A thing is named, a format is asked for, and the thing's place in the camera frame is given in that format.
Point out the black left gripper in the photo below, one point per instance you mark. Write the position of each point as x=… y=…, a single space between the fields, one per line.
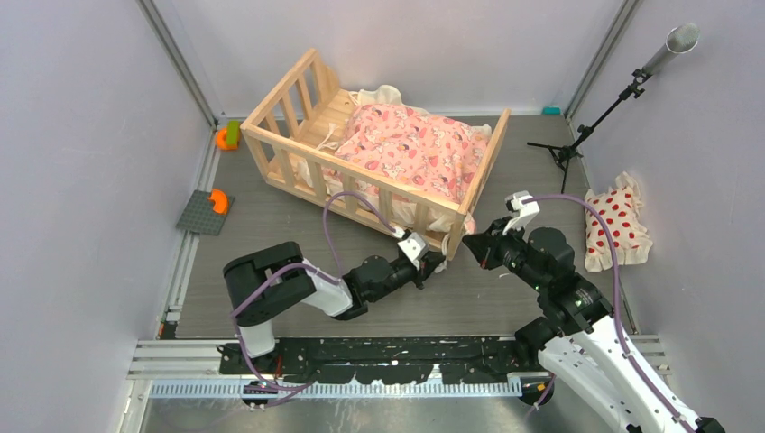
x=428 y=262

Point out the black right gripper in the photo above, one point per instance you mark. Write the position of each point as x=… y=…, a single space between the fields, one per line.
x=483 y=246

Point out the pink unicorn print cushion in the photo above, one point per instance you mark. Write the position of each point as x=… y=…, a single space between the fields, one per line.
x=436 y=154

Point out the wooden slatted pet bed frame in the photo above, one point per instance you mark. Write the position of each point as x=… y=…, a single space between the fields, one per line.
x=285 y=128

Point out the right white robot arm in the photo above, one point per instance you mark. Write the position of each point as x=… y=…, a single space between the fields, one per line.
x=579 y=339

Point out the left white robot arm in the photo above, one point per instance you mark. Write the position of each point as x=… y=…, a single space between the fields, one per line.
x=264 y=284

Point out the white strawberry print pillow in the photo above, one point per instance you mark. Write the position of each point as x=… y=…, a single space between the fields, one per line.
x=620 y=208

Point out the small teal block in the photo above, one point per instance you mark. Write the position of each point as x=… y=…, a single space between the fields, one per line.
x=551 y=110

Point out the orange arch toy block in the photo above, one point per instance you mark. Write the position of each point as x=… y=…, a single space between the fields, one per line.
x=220 y=201

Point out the grey building block plate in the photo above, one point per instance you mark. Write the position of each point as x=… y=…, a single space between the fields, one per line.
x=197 y=216

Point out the orange and green toy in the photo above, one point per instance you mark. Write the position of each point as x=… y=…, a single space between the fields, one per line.
x=228 y=137

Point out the microphone on black stand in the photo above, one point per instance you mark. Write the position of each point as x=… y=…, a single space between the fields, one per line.
x=680 y=40

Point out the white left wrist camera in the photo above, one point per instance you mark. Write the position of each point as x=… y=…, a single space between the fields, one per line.
x=414 y=247

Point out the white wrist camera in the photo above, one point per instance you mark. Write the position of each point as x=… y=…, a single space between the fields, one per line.
x=523 y=208
x=414 y=247

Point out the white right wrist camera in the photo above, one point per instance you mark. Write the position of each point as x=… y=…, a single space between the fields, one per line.
x=523 y=208

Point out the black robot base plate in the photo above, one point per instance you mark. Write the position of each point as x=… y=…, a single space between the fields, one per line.
x=397 y=360

